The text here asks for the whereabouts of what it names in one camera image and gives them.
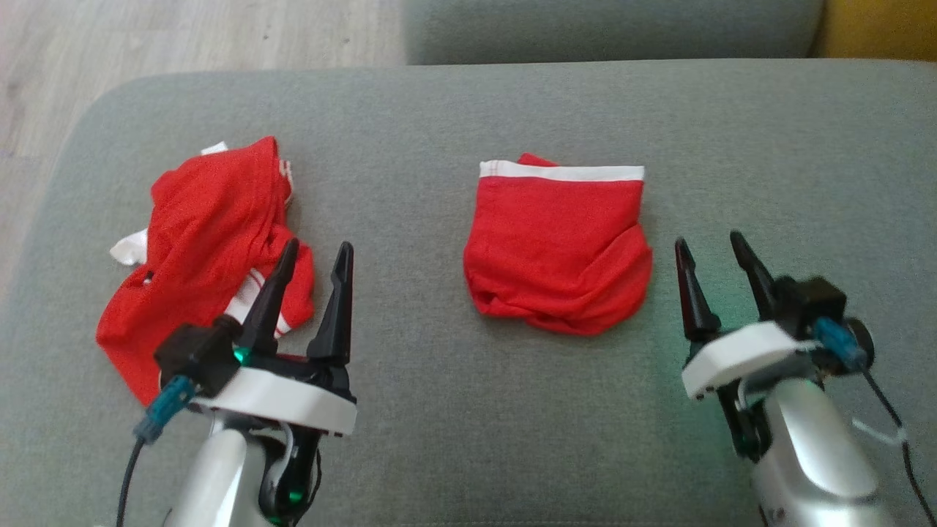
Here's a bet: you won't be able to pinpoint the red shorts white waistband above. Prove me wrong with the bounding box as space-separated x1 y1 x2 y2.
463 152 654 337

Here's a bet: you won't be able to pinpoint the large grey sofa ottoman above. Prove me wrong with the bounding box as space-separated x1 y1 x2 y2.
0 58 937 527

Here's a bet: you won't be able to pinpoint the left black cable teal plug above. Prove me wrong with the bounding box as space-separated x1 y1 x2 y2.
116 374 198 527

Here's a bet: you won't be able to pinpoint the right black cable teal plug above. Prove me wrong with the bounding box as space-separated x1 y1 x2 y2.
813 317 937 517

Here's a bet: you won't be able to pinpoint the black cable teal plug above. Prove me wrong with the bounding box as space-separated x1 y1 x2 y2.
813 317 937 517
116 374 198 527

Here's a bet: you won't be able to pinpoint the red Bulls jersey white sleeves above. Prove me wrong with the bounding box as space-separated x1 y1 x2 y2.
95 135 316 408

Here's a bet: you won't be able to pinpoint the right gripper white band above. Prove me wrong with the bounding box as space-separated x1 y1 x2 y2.
674 230 819 401

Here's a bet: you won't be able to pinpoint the large yellow sofa backrest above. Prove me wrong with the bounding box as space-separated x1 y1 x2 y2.
811 0 937 61

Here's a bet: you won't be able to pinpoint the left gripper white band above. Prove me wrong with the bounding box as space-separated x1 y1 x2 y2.
190 236 359 438

